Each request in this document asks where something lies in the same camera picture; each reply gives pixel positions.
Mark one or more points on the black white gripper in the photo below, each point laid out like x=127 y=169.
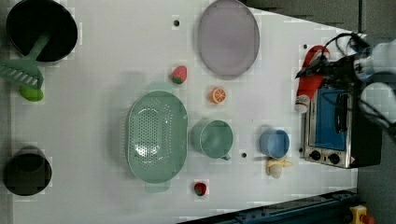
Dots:
x=339 y=74

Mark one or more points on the red ketchup bottle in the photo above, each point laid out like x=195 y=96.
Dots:
x=308 y=85

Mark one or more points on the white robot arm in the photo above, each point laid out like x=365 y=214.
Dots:
x=368 y=74

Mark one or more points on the green oval strainer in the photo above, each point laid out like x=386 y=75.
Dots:
x=157 y=144

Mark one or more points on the black toaster oven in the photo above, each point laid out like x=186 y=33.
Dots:
x=337 y=133

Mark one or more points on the blue bowl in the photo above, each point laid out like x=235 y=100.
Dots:
x=274 y=143

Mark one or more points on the grey round plate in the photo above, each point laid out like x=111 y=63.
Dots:
x=228 y=38

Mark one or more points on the orange slice toy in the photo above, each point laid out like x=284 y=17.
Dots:
x=217 y=95

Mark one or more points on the peeled toy banana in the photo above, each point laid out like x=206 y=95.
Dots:
x=274 y=167

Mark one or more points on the green mug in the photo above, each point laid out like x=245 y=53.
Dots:
x=213 y=138

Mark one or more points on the pink toy strawberry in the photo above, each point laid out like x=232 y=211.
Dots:
x=179 y=75

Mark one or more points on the yellow red clamp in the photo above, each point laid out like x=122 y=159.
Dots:
x=360 y=216

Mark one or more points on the red toy strawberry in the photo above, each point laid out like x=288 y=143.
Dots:
x=200 y=189

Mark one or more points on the green spatula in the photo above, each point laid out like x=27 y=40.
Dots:
x=25 y=71

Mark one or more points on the black cup upper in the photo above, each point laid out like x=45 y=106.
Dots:
x=30 y=19

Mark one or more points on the black cup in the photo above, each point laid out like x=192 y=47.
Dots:
x=28 y=172
x=30 y=19

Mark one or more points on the black cup lower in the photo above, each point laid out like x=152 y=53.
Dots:
x=28 y=172

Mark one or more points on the blue metal frame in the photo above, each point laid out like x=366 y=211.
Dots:
x=329 y=208

